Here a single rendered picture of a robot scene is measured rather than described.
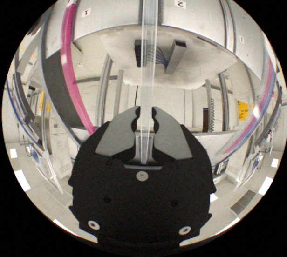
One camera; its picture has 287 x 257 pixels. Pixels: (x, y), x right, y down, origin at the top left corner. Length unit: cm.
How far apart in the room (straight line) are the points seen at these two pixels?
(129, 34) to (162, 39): 14
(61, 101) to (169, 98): 189
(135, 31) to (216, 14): 32
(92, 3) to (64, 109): 22
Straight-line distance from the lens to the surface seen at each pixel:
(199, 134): 22
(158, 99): 193
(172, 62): 49
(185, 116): 204
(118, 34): 43
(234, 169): 156
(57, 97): 23
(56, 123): 117
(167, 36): 42
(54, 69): 23
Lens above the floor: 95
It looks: 4 degrees down
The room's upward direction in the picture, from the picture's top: 177 degrees counter-clockwise
